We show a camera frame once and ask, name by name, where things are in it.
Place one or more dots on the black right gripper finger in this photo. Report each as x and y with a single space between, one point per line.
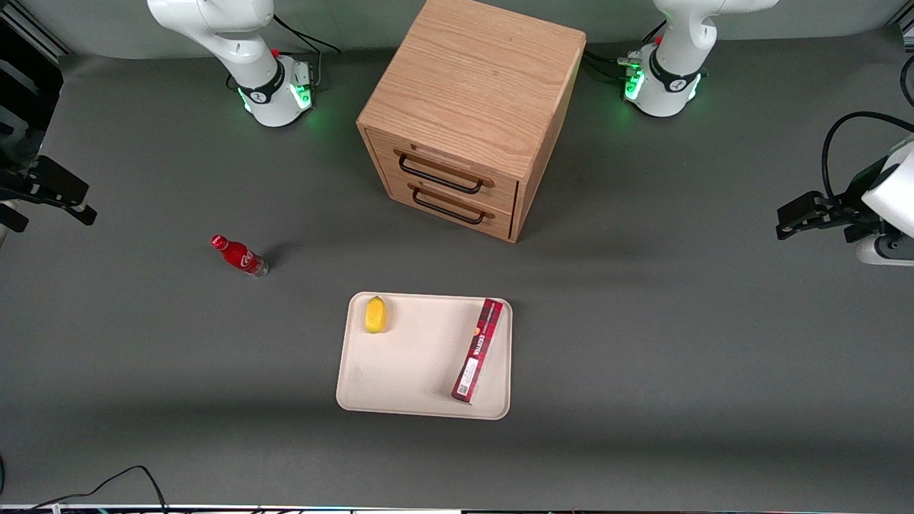
84 214
63 182

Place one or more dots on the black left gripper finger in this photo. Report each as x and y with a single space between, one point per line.
794 230
801 205

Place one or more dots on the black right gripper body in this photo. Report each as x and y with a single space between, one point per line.
16 178

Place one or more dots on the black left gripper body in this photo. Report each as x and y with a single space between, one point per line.
851 199

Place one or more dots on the red coke bottle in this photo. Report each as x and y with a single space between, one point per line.
241 257

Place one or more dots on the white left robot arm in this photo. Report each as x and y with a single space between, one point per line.
671 78

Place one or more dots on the cream plastic tray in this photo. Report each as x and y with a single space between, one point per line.
414 364

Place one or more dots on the yellow lemon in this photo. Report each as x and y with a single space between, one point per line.
375 315

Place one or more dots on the red long snack box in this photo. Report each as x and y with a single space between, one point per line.
478 350

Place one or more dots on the wooden two-drawer cabinet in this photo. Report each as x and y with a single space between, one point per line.
471 93

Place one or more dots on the aluminium frame profile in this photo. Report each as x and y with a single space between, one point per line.
32 25

